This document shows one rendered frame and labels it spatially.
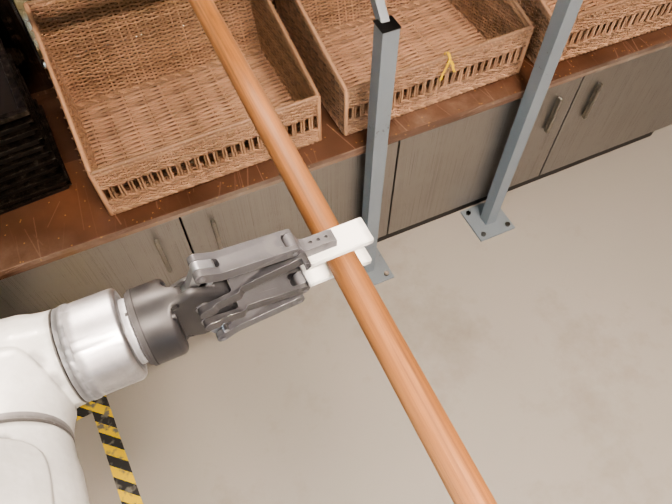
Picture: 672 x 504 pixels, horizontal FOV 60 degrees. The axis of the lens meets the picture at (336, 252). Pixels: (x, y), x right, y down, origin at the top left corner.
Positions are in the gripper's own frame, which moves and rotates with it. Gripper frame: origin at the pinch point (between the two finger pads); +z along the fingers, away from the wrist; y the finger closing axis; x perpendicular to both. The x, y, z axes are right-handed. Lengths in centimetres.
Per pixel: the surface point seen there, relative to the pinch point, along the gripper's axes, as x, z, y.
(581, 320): -12, 93, 119
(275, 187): -62, 13, 66
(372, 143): -57, 37, 56
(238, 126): -67, 7, 47
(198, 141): -67, -2, 47
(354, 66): -89, 48, 60
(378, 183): -57, 40, 72
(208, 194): -63, -4, 61
